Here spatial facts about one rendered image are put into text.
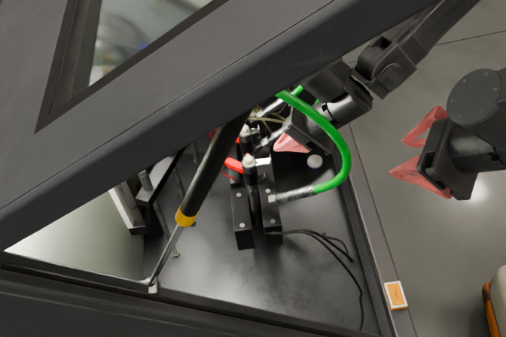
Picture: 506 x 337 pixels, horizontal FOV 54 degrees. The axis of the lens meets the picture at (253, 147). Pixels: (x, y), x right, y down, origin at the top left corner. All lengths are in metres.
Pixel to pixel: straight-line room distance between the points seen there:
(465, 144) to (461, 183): 0.05
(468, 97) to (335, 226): 0.77
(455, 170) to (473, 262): 1.63
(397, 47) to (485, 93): 0.32
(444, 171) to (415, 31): 0.29
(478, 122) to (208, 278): 0.81
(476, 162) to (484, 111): 0.11
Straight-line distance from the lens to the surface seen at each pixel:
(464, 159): 0.59
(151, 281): 0.63
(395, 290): 1.01
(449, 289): 2.14
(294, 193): 0.85
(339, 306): 1.13
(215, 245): 1.21
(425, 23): 0.82
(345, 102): 0.80
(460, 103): 0.51
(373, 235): 1.08
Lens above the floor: 1.87
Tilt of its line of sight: 49 degrees down
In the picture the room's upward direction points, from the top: 7 degrees counter-clockwise
